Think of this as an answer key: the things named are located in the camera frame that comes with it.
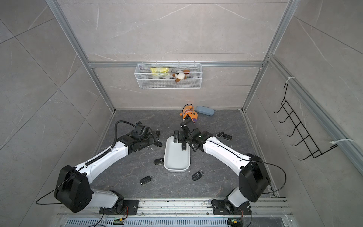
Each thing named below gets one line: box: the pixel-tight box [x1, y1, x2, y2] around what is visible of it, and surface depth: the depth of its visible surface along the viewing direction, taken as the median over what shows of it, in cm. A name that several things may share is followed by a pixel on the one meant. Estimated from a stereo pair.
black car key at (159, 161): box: [154, 157, 165, 166], surface depth 91 cm
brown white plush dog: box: [172, 69, 191, 84], surface depth 87 cm
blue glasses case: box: [196, 105, 216, 116], surface depth 117 cm
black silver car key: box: [191, 170, 204, 182], surface depth 85 cm
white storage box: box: [163, 135, 192, 173], surface depth 95 cm
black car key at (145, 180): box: [139, 175, 152, 185], surface depth 83 cm
